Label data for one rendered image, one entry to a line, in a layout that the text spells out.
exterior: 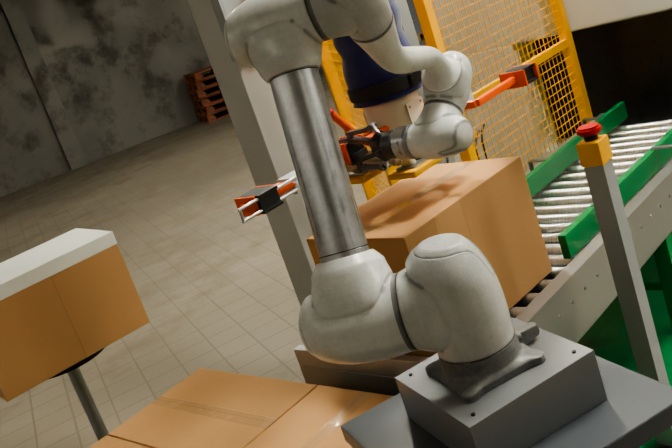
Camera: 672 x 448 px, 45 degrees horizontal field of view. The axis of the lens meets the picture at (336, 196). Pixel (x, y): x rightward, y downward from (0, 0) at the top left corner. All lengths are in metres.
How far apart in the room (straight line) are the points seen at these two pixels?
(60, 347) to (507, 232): 1.71
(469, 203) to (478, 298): 0.92
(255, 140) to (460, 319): 2.02
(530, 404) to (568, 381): 0.09
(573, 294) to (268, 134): 1.44
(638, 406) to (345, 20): 0.90
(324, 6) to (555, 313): 1.27
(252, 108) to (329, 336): 1.88
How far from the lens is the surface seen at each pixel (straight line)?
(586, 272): 2.65
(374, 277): 1.56
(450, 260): 1.49
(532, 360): 1.60
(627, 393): 1.67
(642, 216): 3.02
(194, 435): 2.53
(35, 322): 3.23
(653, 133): 3.97
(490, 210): 2.48
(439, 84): 2.05
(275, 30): 1.61
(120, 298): 3.33
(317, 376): 2.62
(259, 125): 3.34
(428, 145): 2.02
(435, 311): 1.51
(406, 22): 5.50
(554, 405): 1.58
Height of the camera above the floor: 1.63
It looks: 14 degrees down
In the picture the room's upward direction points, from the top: 19 degrees counter-clockwise
